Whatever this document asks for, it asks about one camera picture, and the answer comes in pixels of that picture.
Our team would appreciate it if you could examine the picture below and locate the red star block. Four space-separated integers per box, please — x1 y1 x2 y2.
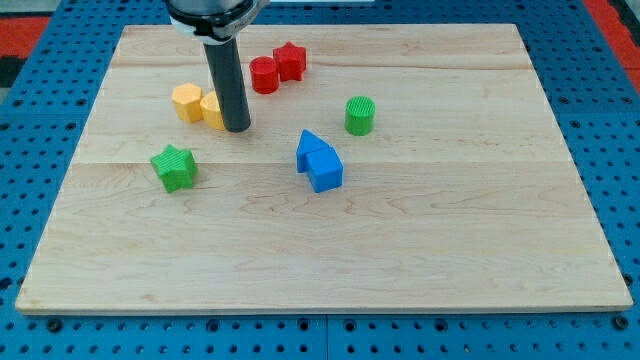
272 42 307 82

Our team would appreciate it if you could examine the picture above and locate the green star block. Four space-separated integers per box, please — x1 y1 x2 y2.
150 145 198 193

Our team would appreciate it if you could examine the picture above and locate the blue cube block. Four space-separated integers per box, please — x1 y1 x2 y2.
305 147 344 193

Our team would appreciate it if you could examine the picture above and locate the blue triangle block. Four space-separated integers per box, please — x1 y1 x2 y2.
296 129 330 173

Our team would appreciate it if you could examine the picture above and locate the green cylinder block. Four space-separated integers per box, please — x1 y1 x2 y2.
344 96 376 136

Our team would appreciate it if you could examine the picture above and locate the light wooden board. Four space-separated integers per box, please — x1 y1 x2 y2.
15 24 633 316

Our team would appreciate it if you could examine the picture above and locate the red cylinder block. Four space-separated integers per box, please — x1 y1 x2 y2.
249 56 279 94

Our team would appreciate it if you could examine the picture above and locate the yellow block behind rod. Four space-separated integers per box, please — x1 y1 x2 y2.
200 91 226 131

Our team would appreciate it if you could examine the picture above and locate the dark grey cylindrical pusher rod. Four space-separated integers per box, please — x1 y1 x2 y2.
204 39 251 133

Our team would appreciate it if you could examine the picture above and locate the yellow hexagon block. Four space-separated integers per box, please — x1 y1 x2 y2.
171 83 203 123

